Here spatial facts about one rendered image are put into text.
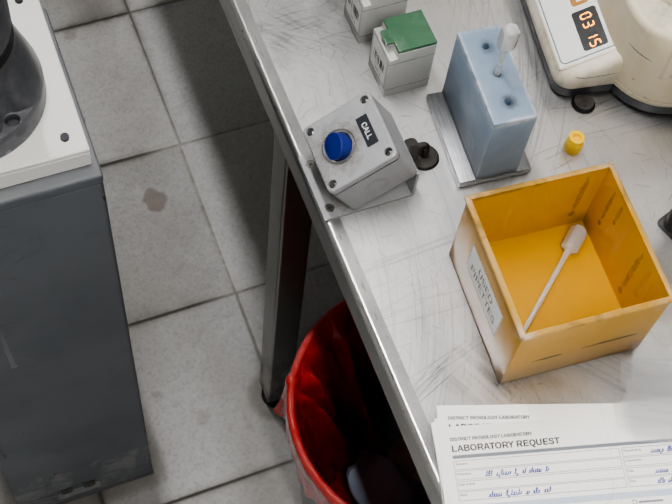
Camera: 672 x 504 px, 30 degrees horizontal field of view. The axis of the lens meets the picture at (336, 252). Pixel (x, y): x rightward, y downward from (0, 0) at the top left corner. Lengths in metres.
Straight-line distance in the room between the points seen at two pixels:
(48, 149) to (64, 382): 0.46
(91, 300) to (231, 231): 0.78
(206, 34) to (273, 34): 1.10
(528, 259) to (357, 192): 0.16
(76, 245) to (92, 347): 0.24
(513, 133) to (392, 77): 0.14
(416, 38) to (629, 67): 0.20
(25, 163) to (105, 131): 1.10
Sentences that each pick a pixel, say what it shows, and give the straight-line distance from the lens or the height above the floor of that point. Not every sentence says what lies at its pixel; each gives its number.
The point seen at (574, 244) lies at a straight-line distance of 1.12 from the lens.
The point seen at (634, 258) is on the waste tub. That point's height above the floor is 0.95.
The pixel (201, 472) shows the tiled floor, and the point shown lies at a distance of 1.94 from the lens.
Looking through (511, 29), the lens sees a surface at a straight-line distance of 1.05.
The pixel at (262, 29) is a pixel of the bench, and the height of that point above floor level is 0.88.
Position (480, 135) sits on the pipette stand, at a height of 0.94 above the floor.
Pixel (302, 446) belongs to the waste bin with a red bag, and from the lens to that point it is 1.49.
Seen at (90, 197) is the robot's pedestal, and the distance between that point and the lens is 1.18.
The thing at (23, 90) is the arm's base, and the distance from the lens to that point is 1.12.
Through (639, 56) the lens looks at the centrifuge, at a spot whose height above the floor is 0.95.
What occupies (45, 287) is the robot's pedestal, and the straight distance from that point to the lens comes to 1.30.
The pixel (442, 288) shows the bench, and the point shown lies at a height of 0.88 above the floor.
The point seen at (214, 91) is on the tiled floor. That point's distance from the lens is 2.26.
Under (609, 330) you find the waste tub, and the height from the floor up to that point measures 0.94.
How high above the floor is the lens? 1.85
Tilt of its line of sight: 62 degrees down
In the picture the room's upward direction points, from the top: 9 degrees clockwise
